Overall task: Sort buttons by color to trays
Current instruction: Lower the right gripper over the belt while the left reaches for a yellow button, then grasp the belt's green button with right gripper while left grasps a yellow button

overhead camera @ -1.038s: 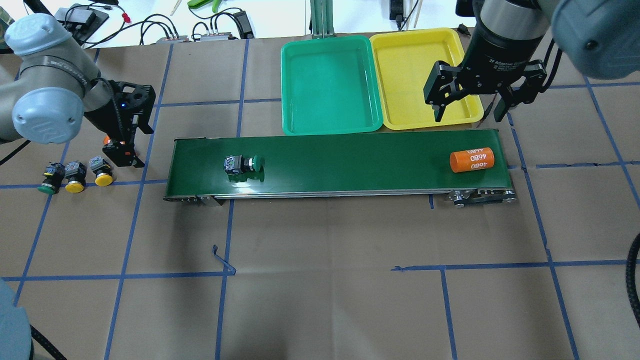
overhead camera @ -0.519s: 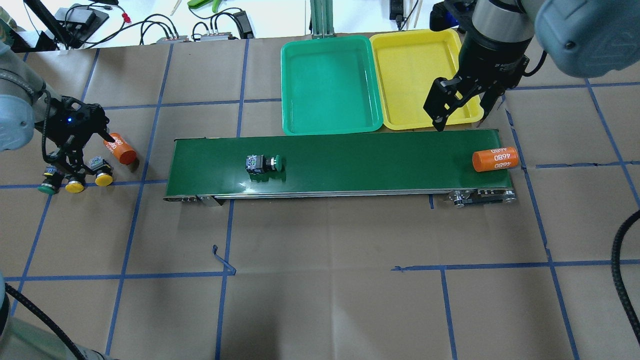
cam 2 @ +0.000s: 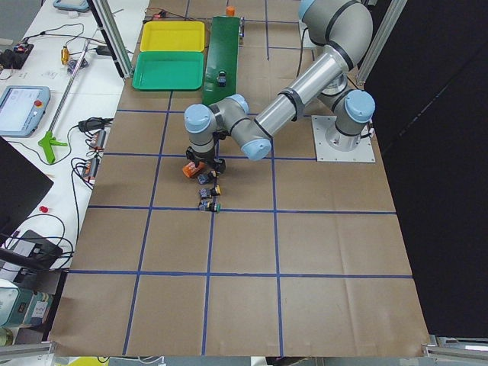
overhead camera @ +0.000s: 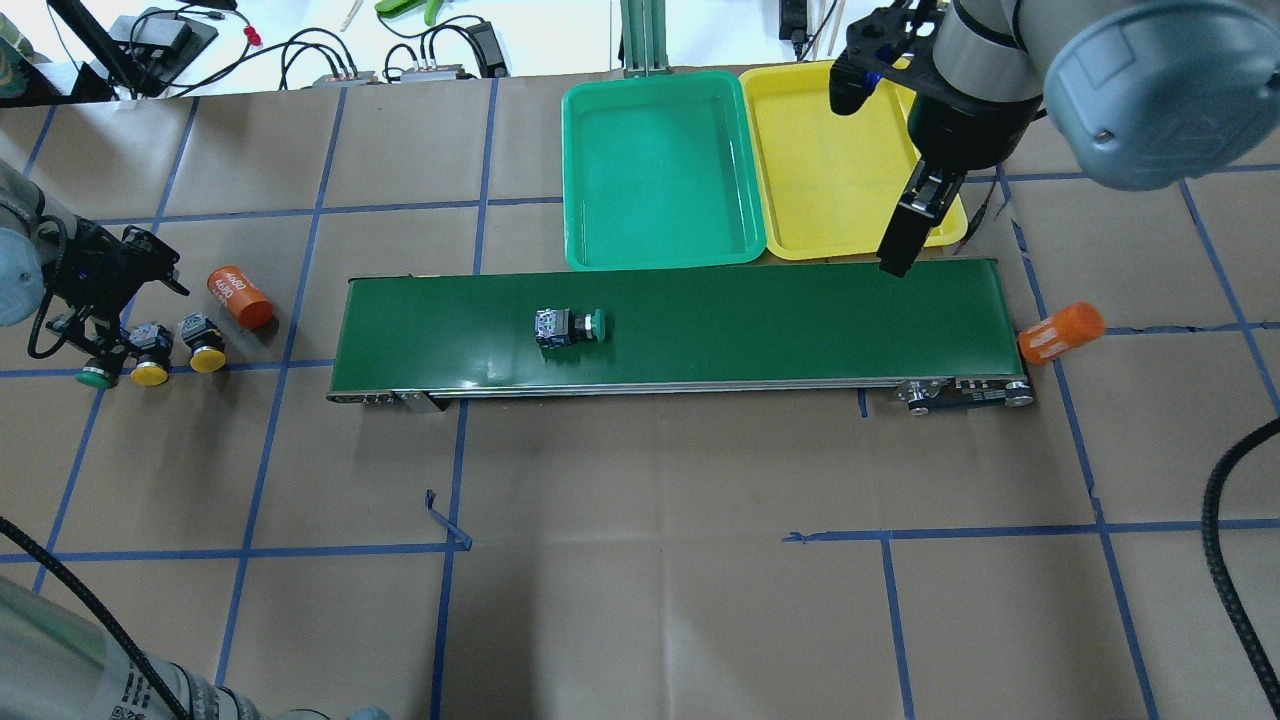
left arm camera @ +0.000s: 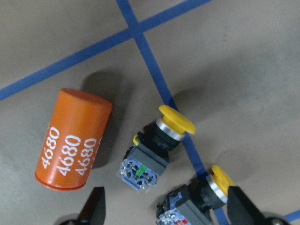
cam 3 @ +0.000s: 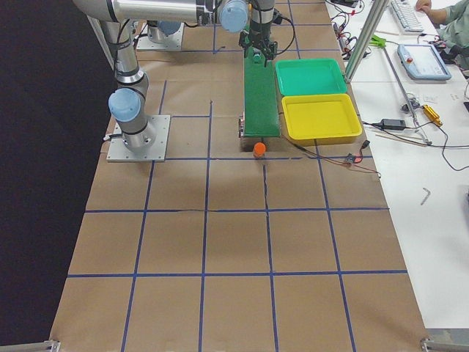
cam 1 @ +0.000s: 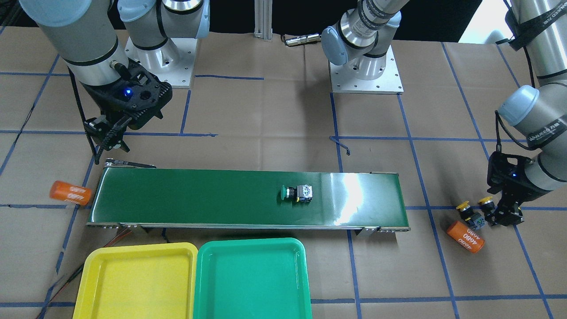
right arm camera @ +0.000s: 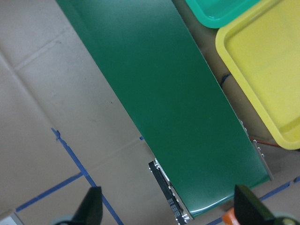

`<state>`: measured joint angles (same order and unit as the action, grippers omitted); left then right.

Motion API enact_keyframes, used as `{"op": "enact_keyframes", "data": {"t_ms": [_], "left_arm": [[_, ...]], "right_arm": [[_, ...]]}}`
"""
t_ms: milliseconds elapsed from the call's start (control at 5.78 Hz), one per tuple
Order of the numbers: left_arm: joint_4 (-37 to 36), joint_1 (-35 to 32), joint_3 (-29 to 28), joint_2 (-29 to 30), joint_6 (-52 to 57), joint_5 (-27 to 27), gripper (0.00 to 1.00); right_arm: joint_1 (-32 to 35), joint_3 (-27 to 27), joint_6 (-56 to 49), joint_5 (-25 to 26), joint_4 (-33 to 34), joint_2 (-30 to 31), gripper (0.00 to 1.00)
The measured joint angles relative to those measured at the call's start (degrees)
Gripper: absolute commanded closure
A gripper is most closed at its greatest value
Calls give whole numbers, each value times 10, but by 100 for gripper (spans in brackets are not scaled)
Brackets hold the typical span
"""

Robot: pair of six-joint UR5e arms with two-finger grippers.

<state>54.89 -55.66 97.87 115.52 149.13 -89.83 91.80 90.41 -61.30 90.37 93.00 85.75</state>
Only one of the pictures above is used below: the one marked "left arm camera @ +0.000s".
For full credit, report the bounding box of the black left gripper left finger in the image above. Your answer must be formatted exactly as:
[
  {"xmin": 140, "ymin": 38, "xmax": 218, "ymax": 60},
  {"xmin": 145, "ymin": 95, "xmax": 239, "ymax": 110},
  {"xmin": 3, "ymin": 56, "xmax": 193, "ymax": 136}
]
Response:
[{"xmin": 77, "ymin": 187, "xmax": 105, "ymax": 222}]

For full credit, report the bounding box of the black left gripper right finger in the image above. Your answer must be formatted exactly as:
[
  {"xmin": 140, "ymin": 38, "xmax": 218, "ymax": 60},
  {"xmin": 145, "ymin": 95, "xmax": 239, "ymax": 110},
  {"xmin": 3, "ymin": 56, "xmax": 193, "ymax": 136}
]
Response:
[{"xmin": 227, "ymin": 186, "xmax": 265, "ymax": 222}]

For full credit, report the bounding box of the yellow push button switch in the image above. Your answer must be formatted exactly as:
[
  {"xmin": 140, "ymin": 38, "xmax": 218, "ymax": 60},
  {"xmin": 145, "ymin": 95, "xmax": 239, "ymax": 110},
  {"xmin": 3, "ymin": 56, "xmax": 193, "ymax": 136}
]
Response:
[{"xmin": 118, "ymin": 105, "xmax": 196, "ymax": 192}]

